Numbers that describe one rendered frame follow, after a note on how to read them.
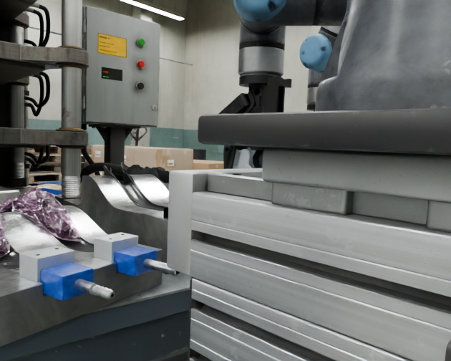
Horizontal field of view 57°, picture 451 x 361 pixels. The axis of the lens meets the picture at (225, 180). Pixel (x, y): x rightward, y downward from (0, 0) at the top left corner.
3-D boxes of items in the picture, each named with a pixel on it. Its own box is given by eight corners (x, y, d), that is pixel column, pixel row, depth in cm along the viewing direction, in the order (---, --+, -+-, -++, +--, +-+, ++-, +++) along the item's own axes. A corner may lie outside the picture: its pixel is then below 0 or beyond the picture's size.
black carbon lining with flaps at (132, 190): (235, 217, 85) (237, 170, 85) (168, 224, 75) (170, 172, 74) (150, 196, 112) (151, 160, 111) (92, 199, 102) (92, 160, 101)
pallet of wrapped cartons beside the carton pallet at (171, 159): (198, 224, 517) (200, 148, 509) (150, 234, 453) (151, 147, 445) (132, 211, 590) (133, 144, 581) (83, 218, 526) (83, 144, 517)
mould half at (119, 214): (275, 253, 85) (278, 187, 84) (166, 274, 69) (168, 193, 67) (152, 214, 123) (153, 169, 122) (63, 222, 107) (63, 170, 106)
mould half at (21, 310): (162, 284, 64) (163, 213, 63) (-11, 351, 42) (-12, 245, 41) (-11, 234, 91) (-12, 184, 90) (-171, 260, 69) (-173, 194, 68)
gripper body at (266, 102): (265, 152, 64) (269, 72, 63) (226, 150, 70) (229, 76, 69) (295, 152, 70) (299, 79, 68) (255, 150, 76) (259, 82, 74)
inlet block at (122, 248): (189, 286, 55) (190, 246, 55) (164, 297, 51) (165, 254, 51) (120, 267, 62) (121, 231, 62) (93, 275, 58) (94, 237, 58)
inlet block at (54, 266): (129, 312, 46) (130, 265, 46) (92, 328, 42) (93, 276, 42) (56, 286, 53) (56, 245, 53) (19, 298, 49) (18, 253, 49)
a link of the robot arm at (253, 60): (229, 49, 69) (261, 57, 74) (228, 78, 69) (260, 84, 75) (264, 44, 63) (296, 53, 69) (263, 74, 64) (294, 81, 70)
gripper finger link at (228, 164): (224, 170, 67) (238, 117, 68) (217, 169, 68) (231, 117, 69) (243, 177, 70) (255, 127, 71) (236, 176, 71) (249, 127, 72)
